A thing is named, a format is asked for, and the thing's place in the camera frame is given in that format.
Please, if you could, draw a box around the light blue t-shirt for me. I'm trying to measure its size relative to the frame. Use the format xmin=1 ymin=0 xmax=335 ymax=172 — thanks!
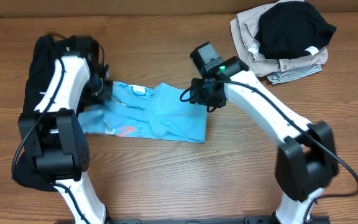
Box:
xmin=78 ymin=82 xmax=208 ymax=143

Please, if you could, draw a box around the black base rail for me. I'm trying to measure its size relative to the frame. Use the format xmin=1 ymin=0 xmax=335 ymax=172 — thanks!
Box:
xmin=106 ymin=215 xmax=279 ymax=224

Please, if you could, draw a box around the folded grey striped shirt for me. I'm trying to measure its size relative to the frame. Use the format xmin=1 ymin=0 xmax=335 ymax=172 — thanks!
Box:
xmin=267 ymin=65 xmax=322 ymax=85

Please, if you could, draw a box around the folded black shirt on stack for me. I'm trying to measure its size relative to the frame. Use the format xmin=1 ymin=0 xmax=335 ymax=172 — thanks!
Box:
xmin=255 ymin=1 xmax=336 ymax=59

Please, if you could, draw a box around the black garment on left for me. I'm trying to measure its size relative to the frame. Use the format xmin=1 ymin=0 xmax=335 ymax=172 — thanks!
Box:
xmin=11 ymin=34 xmax=88 ymax=192

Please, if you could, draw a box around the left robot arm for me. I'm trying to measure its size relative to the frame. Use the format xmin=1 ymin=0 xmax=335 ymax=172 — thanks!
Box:
xmin=11 ymin=33 xmax=113 ymax=223

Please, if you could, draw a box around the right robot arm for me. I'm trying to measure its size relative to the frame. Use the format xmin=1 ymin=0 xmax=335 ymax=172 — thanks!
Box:
xmin=189 ymin=42 xmax=339 ymax=223

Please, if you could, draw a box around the folded beige shirt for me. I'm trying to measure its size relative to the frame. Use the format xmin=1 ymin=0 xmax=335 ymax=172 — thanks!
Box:
xmin=230 ymin=3 xmax=328 ymax=77

